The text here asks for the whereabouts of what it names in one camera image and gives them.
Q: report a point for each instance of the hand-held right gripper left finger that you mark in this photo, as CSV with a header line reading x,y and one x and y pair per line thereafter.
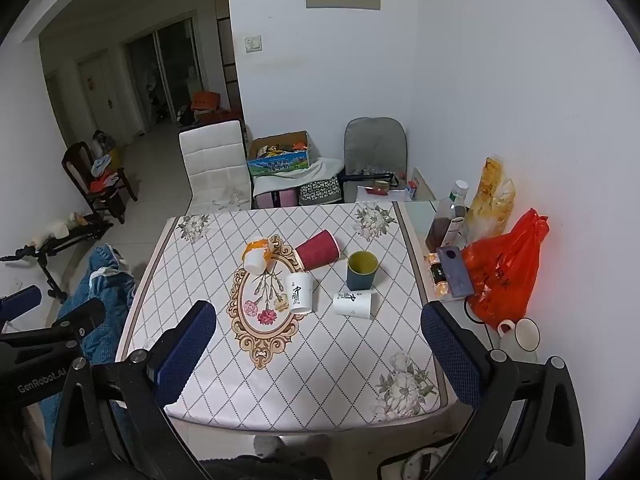
x,y
186,352

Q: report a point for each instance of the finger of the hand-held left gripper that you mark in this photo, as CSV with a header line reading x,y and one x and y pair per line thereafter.
x,y
80,317
20,301

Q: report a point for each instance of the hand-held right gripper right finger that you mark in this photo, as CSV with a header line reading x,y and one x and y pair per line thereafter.
x,y
450,360

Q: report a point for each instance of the white printed paper cup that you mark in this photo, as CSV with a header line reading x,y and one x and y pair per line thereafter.
x,y
352,304
299,294

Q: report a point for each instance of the orange and white paper cup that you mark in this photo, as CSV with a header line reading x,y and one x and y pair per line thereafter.
x,y
257,256

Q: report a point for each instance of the green and blue cup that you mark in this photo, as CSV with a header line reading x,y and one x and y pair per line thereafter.
x,y
361,271

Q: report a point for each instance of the red ribbed paper cup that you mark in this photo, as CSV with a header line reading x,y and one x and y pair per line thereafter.
x,y
318,251

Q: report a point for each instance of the blue denim cloth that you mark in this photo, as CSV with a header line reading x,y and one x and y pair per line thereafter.
x,y
107,285

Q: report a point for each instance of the black tripod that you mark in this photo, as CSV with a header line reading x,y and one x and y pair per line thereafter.
x,y
55,245

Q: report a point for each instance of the white enamel mug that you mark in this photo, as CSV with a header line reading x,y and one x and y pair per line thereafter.
x,y
520,340

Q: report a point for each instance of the clear packet with orange label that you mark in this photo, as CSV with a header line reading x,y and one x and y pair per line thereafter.
x,y
439,277

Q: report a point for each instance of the dark phone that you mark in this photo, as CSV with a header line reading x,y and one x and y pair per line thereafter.
x,y
456,270

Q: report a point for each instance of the orange plastic bag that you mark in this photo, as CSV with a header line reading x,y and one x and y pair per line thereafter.
x,y
505,272

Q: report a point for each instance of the floral diamond pattern tablecloth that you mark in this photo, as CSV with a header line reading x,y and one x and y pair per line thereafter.
x,y
320,360

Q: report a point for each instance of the dark bottle with white cap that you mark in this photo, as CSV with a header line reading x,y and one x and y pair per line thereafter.
x,y
447,220

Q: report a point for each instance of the dark wooden chair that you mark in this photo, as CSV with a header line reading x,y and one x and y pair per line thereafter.
x,y
80,170

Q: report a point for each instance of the clothes pile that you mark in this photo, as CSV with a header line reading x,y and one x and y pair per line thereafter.
x,y
105,172

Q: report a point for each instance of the yellow snack bag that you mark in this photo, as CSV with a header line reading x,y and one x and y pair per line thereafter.
x,y
492,200

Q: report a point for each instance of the pink storage box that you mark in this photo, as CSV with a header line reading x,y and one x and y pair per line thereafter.
x,y
276,198

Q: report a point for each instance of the white padded chair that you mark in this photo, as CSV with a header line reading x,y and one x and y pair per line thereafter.
x,y
216,165

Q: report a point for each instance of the black and white patterned bag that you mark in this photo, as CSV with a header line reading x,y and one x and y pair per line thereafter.
x,y
321,191

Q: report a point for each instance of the printed cardboard box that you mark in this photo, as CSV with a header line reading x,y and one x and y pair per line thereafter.
x,y
280,157

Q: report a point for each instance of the grey cushioned chair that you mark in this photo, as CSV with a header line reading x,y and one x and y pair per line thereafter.
x,y
374,147

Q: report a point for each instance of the glass sliding door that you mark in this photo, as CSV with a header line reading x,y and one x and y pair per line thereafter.
x,y
165,75

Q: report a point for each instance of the white wall switch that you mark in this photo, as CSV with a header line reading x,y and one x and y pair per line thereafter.
x,y
253,44

